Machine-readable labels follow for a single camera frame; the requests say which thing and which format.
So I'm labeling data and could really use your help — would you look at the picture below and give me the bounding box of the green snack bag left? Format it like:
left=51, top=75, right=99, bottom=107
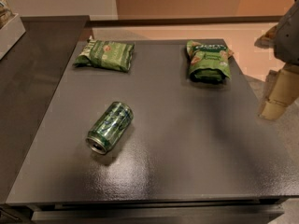
left=73, top=37, right=135, bottom=73

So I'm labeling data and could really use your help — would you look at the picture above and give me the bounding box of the green snack bag right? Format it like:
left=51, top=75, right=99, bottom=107
left=186, top=40, right=234, bottom=83

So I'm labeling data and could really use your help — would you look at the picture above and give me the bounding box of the green snack bag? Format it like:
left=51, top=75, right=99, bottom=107
left=186, top=40, right=234, bottom=83
left=73, top=37, right=135, bottom=73

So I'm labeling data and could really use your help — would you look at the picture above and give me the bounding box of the white box at left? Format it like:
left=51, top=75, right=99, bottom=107
left=0, top=14, right=26, bottom=60

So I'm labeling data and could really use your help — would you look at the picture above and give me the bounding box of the green soda can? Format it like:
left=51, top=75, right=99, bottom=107
left=86, top=102, right=134, bottom=155

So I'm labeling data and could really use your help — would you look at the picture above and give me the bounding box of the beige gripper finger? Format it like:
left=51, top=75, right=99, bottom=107
left=258, top=25, right=278, bottom=46
left=259, top=63, right=299, bottom=120

